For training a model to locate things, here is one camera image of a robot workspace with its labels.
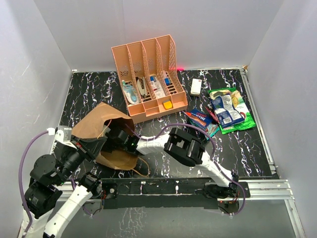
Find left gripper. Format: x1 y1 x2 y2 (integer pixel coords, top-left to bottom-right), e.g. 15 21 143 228
55 133 107 184

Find brown paper bag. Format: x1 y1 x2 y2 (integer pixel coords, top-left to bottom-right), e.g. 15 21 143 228
72 102 149 177

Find blue biscuit pack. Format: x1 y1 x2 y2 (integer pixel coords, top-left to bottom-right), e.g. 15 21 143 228
184 109 213 129

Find red green candy pack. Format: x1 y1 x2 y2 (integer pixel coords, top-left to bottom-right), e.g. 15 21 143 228
205 123 219 137

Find red snack pack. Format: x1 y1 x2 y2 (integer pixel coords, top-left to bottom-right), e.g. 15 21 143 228
205 107 219 124

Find blue snack pouch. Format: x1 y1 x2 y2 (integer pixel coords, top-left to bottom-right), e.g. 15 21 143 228
211 94 245 128

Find green Chuba chips bag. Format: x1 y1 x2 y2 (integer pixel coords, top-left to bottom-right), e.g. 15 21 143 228
209 88 256 134

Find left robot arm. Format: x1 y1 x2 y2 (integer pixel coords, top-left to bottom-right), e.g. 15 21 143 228
18 136 106 238

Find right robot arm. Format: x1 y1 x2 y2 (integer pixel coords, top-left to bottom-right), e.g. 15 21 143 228
103 127 239 198

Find blue correction tape pack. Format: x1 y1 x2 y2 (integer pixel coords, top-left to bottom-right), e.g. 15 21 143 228
122 80 140 105

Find silver stapler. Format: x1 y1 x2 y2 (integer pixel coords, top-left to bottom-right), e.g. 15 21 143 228
136 77 148 99

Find yellow sticky tape dispenser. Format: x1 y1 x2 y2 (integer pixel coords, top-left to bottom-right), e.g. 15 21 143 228
163 100 173 110

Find white ruler set pack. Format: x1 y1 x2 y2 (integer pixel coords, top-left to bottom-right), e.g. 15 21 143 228
150 75 166 99

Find pink desk organizer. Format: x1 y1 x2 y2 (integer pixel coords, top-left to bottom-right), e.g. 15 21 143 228
111 35 188 123

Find blue eraser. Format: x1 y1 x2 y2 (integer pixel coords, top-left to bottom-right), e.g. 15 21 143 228
164 77 171 86

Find white small box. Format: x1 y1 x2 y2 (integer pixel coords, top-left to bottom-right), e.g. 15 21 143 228
190 78 202 96

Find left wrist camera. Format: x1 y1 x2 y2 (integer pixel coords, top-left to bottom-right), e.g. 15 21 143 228
47 125 75 148

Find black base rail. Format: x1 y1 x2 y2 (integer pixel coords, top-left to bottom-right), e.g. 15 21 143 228
49 177 293 211

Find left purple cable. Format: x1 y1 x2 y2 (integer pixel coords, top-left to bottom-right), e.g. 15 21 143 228
18 130 49 231

